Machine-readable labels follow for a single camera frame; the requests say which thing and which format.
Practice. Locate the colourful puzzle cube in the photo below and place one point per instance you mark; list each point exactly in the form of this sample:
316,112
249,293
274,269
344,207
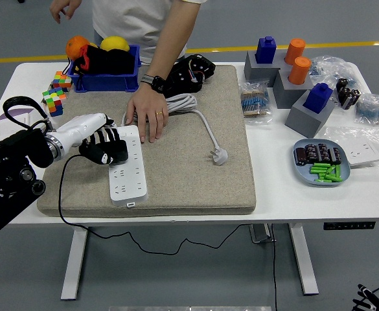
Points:
54,102
63,81

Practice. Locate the orange fruit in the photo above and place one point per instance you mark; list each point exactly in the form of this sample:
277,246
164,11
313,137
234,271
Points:
75,45

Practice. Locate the metal bracket under table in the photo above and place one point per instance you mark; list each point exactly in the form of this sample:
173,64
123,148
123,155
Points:
260,234

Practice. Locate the black table control panel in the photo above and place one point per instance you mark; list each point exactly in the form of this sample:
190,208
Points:
349,225

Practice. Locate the white table leg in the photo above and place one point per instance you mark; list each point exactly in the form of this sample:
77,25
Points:
74,259
302,259

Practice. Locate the large crumpled clear bag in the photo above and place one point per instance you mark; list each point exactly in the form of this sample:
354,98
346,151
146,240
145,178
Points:
331,68

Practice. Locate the person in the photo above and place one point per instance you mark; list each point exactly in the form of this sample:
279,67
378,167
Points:
131,22

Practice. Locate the person's left hand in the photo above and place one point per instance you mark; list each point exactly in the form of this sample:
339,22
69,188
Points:
148,107

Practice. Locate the black plug adapter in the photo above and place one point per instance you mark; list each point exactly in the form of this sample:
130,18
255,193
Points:
119,150

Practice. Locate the black wristwatch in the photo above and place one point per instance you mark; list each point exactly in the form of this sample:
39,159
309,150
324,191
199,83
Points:
158,83

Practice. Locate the grey block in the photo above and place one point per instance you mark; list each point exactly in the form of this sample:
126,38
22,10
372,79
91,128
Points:
286,94
255,73
302,123

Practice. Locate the white wall socket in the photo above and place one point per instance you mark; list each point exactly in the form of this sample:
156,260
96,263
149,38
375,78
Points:
364,154

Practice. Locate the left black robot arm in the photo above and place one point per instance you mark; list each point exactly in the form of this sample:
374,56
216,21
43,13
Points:
11,162

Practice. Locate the black electronic device housing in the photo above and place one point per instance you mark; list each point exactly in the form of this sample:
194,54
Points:
195,71

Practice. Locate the white power strip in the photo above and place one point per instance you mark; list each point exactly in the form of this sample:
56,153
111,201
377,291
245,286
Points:
127,184

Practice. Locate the person's left forearm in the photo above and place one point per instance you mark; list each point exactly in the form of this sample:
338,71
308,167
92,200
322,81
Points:
173,35

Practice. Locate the person's right hand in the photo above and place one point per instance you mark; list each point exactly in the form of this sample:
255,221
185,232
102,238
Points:
63,4

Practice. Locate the blue-grey plate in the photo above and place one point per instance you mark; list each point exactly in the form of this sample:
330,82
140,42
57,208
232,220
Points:
302,173

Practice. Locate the blue square peg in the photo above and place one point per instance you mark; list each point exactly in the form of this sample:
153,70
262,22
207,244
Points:
318,97
266,50

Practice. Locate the grey-brown mat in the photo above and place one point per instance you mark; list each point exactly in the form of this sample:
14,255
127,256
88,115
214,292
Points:
182,188

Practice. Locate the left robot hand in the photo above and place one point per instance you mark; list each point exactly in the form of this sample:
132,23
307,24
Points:
79,128

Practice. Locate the clear bag around socket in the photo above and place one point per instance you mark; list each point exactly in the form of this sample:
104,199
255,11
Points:
338,134

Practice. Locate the yellow lemon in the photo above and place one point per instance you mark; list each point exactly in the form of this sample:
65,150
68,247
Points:
114,42

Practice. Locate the clear bag of resistors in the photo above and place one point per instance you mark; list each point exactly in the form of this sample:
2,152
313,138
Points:
255,102

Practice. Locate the orange cylinder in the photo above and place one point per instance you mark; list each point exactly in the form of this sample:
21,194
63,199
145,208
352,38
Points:
300,69
295,50

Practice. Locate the small bag of blue resistors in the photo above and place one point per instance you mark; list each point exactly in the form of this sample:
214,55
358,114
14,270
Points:
370,110

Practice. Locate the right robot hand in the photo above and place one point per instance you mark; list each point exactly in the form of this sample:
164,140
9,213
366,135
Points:
370,299

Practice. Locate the blue plastic bin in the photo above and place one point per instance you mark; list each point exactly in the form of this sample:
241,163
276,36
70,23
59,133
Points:
111,82

